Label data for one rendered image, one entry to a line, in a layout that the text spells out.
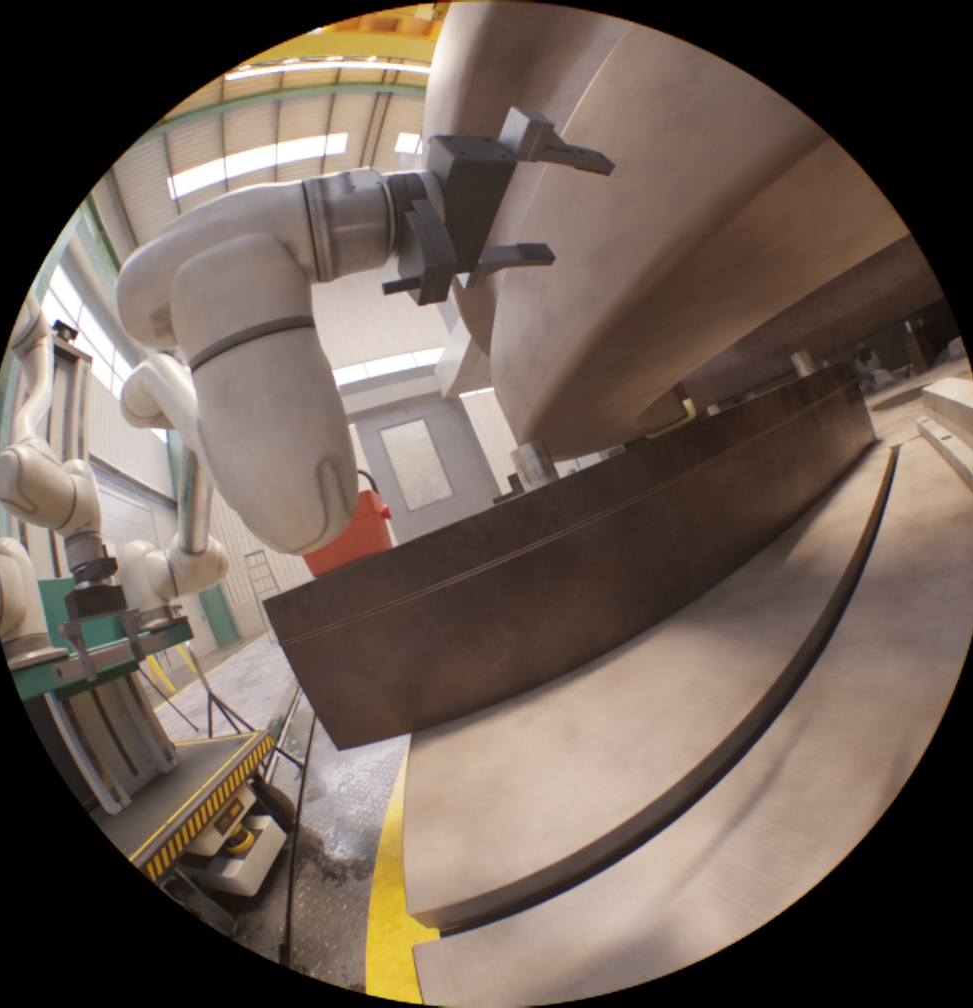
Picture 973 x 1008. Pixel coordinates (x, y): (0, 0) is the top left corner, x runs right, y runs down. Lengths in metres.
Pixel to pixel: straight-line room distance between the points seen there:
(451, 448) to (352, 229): 3.95
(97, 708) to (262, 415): 1.13
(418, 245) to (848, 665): 0.62
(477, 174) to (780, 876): 0.58
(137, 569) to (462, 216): 1.13
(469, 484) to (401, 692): 3.51
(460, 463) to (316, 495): 3.90
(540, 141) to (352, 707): 0.88
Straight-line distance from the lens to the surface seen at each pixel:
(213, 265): 0.25
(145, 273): 0.28
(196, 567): 1.16
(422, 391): 4.20
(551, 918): 0.40
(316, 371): 0.25
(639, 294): 0.48
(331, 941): 0.94
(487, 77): 0.96
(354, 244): 0.27
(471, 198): 0.30
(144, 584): 1.18
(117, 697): 1.30
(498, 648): 0.70
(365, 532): 0.70
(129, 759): 1.29
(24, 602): 0.96
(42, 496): 0.68
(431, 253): 0.24
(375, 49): 11.19
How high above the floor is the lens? 0.66
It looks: 3 degrees up
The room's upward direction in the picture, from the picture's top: 23 degrees counter-clockwise
